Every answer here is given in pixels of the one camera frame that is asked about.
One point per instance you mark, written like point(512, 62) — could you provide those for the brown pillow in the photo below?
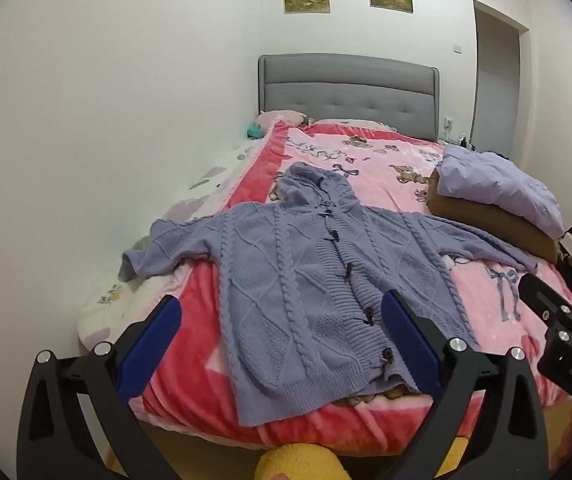
point(496, 225)

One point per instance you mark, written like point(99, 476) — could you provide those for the folded lilac duvet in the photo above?
point(501, 185)

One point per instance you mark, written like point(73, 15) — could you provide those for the white door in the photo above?
point(496, 85)

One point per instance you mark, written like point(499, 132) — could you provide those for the white floral bedsheet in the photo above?
point(206, 175)

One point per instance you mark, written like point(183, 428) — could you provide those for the pink pillow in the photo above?
point(281, 117)

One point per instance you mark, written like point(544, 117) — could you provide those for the teal plush toy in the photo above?
point(255, 131)

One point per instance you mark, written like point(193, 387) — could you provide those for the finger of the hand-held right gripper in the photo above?
point(541, 292)

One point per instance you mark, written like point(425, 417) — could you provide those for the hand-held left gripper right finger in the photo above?
point(411, 340)

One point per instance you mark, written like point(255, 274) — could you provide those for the white wall socket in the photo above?
point(448, 123)

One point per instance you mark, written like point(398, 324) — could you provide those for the person's yellow fleece clothing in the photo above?
point(301, 462)

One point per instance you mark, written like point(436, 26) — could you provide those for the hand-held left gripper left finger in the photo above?
point(151, 345)

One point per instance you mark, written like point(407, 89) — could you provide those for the pink teddy bear blanket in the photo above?
point(366, 170)

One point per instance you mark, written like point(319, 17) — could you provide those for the grey padded headboard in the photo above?
point(346, 90)

